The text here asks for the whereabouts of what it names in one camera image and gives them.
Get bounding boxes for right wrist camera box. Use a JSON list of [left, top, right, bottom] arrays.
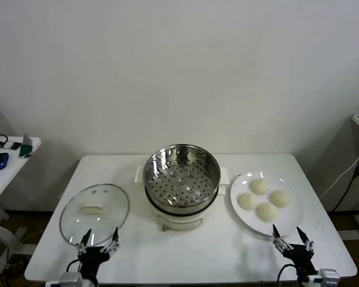
[[318, 268, 341, 287]]

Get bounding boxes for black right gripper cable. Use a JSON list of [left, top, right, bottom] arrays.
[[276, 263, 299, 287]]

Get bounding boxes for white steamed baozi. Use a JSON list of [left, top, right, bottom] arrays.
[[238, 192, 258, 210], [270, 190, 291, 208], [250, 179, 270, 196], [256, 202, 279, 222]]

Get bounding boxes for glass lid with cream handle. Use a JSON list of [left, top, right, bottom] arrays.
[[59, 183, 130, 246]]

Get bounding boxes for stainless steel steamer basket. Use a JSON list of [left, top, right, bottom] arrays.
[[142, 143, 221, 215]]

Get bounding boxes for cream electric cooker base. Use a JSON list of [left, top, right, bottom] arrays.
[[133, 166, 230, 233]]

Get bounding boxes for green small object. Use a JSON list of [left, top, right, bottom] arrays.
[[19, 143, 34, 158]]

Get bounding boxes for white side table with mouse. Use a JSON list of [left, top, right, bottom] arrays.
[[0, 136, 42, 274]]

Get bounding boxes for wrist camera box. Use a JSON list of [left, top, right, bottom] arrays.
[[318, 268, 341, 287], [59, 271, 84, 287]]

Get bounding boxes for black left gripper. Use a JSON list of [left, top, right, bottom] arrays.
[[75, 226, 121, 279]]

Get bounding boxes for white round plate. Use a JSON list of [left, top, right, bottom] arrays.
[[229, 171, 305, 237]]

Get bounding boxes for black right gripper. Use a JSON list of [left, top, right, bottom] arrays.
[[271, 224, 317, 277]]

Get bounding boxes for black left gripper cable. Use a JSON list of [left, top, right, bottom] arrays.
[[66, 259, 81, 274]]

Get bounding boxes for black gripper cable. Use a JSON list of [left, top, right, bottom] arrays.
[[66, 259, 81, 274], [276, 263, 299, 287]]

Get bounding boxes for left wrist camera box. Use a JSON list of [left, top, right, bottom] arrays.
[[59, 271, 84, 287]]

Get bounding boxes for white wall cable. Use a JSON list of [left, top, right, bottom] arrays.
[[318, 149, 359, 198]]

